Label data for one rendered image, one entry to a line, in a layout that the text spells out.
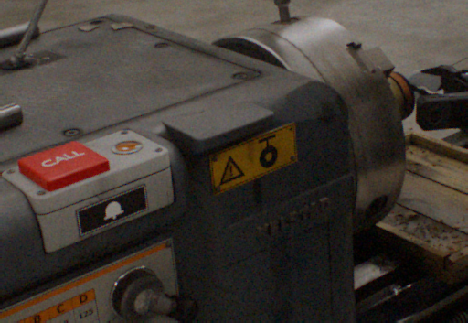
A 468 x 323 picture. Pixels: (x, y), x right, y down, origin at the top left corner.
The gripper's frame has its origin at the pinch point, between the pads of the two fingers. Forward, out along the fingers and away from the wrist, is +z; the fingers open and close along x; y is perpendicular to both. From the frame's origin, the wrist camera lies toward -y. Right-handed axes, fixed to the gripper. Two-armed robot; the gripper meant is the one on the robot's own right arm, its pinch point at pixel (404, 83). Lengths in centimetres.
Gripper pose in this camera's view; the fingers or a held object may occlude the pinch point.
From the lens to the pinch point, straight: 148.1
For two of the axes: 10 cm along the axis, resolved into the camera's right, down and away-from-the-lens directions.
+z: -6.0, -2.8, 7.5
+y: 8.0, -3.0, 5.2
